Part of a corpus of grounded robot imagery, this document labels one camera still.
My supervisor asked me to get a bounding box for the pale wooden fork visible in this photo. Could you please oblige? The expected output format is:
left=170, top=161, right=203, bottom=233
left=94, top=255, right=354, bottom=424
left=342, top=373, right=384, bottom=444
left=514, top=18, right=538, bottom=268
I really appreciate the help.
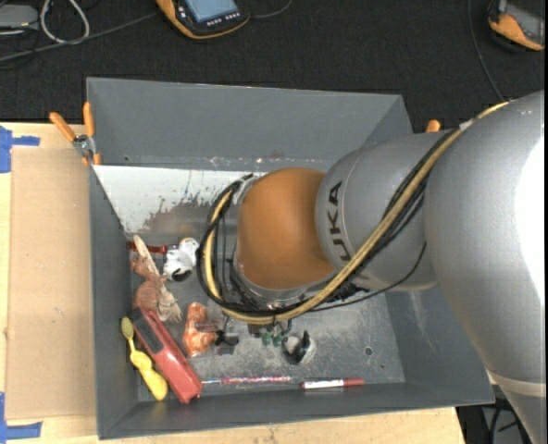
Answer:
left=132, top=233, right=183, bottom=324

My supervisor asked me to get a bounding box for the red and white marker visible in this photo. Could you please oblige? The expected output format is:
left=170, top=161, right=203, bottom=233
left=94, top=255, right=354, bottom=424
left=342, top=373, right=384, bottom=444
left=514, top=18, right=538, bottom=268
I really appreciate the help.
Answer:
left=299, top=376, right=366, bottom=391

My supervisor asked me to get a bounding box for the white and black toy animal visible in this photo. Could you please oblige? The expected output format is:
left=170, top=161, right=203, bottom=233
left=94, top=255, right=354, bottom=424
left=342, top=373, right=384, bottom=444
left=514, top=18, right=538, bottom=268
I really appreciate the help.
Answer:
left=162, top=237, right=201, bottom=283

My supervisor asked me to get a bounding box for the orange crumpled packet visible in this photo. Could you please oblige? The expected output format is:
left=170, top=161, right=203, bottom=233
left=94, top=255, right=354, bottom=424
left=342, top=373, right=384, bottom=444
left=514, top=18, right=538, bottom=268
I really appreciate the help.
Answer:
left=181, top=301, right=218, bottom=359

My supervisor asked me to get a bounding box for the brown cardboard board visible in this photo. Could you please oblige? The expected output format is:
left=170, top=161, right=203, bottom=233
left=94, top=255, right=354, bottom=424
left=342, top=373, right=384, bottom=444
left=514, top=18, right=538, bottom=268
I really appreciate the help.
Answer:
left=4, top=147, right=100, bottom=423

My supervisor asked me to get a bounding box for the brown toy animal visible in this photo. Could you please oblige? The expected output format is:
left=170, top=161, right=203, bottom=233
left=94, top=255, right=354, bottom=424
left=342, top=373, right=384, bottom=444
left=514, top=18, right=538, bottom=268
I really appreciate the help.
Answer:
left=130, top=255, right=167, bottom=315

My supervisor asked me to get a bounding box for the small red bar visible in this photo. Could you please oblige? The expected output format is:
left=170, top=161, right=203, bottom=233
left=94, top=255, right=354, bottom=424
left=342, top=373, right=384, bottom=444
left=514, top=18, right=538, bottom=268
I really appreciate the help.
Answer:
left=126, top=241, right=169, bottom=255

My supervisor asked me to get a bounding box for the red flat box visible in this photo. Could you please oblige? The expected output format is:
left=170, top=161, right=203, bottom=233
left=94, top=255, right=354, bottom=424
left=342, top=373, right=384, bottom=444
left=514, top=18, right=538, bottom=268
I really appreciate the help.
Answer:
left=129, top=307, right=204, bottom=405

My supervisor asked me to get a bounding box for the multicoloured thin pencil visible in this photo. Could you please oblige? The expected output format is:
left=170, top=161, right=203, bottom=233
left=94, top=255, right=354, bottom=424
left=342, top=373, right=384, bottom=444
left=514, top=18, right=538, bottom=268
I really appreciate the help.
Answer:
left=201, top=376, right=294, bottom=386

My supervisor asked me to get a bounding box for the grey metal bin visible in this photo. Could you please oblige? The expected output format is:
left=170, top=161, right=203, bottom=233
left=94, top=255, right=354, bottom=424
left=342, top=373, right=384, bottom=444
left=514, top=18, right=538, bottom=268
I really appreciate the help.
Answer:
left=84, top=76, right=496, bottom=440

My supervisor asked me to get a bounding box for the yellow toothbrush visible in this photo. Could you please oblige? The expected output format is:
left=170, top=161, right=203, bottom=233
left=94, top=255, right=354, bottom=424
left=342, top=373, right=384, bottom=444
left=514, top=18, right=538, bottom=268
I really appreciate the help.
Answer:
left=119, top=316, right=169, bottom=402

